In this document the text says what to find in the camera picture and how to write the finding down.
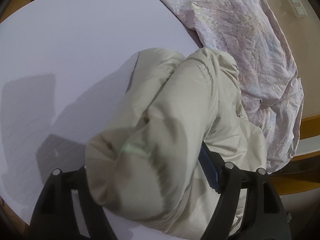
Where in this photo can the pink patterned duvet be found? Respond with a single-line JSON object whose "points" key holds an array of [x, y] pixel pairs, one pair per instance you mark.
{"points": [[272, 92]]}

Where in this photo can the beige puffer jacket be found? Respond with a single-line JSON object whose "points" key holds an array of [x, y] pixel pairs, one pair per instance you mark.
{"points": [[144, 165]]}

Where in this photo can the wooden bed frame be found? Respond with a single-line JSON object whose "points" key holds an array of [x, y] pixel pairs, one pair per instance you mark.
{"points": [[302, 172]]}

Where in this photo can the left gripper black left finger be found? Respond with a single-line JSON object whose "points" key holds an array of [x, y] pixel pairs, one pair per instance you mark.
{"points": [[54, 215]]}

